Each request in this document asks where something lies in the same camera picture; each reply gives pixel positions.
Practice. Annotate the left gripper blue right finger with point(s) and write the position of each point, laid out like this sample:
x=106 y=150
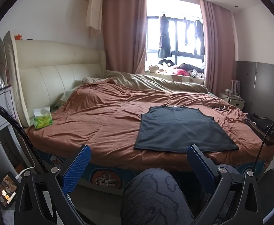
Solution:
x=204 y=169

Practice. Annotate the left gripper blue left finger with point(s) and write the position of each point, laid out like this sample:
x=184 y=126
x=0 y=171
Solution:
x=73 y=168

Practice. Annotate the black sleeveless shirt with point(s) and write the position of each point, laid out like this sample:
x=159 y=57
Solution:
x=174 y=129

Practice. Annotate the stack of folded black clothes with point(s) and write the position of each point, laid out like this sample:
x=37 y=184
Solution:
x=258 y=124

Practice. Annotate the white bedside table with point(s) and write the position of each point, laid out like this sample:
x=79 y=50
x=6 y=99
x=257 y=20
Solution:
x=234 y=101

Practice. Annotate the person's grey patterned knee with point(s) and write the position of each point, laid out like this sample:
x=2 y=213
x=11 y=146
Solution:
x=154 y=197

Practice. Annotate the green tissue pack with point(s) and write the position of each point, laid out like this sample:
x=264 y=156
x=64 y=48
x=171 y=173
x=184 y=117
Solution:
x=42 y=117

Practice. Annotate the smartphone with lit screen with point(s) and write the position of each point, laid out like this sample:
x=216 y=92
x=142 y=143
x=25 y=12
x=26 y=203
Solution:
x=9 y=187

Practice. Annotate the right pink curtain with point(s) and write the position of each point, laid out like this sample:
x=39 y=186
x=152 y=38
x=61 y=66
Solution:
x=219 y=46

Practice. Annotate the pink curtain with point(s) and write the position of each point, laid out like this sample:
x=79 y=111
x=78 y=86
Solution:
x=124 y=33
x=219 y=46

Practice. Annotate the cream leather headboard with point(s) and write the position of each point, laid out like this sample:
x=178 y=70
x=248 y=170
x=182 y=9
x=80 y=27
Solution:
x=40 y=72

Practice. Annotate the beige duvet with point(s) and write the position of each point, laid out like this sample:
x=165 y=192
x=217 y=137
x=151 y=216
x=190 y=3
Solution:
x=146 y=82

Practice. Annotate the hanging dark garment right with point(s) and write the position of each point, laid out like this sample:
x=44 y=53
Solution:
x=195 y=38

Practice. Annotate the hanging dark garment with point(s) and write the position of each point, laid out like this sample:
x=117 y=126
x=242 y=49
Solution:
x=164 y=44
x=195 y=38

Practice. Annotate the hanging dark garment left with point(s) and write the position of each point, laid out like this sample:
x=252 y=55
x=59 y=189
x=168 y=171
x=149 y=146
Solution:
x=164 y=44

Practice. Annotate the beige hanging cloth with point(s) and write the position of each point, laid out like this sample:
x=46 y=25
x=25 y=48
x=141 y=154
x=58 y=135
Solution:
x=94 y=18

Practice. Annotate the left pink curtain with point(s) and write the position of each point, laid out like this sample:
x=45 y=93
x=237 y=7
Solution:
x=124 y=33

